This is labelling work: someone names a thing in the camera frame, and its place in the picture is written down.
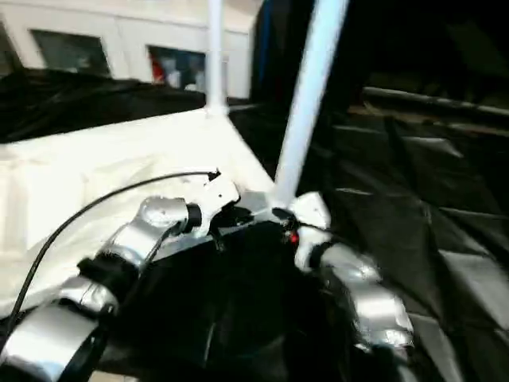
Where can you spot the white plastic table leg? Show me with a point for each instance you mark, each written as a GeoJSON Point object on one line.
{"type": "Point", "coordinates": [310, 99]}
{"type": "Point", "coordinates": [216, 59]}

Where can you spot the white glass-door cabinet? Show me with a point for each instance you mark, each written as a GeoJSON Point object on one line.
{"type": "Point", "coordinates": [119, 24]}

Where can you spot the white plastic table top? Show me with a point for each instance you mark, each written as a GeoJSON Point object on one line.
{"type": "Point", "coordinates": [99, 167]}

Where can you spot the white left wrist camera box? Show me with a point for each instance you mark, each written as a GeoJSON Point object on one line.
{"type": "Point", "coordinates": [220, 195]}

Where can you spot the dark metal rod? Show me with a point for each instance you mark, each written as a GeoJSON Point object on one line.
{"type": "Point", "coordinates": [437, 103]}

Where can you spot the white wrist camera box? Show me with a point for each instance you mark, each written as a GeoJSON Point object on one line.
{"type": "Point", "coordinates": [312, 211]}
{"type": "Point", "coordinates": [220, 195]}

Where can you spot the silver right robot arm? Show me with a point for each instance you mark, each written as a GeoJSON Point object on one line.
{"type": "Point", "coordinates": [374, 294]}

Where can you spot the red package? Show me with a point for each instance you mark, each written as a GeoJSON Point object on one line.
{"type": "Point", "coordinates": [157, 68]}

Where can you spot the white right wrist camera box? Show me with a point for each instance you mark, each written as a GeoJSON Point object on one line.
{"type": "Point", "coordinates": [312, 211]}

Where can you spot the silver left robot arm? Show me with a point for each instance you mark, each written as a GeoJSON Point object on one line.
{"type": "Point", "coordinates": [147, 231]}

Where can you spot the black plastic mat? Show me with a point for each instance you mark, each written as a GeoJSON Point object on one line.
{"type": "Point", "coordinates": [417, 179]}

